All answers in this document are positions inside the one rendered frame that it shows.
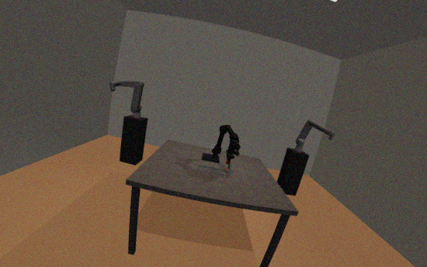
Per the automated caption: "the clear l-shaped low wall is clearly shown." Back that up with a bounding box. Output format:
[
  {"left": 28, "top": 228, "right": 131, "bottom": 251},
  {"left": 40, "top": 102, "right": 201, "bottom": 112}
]
[{"left": 198, "top": 165, "right": 233, "bottom": 178}]

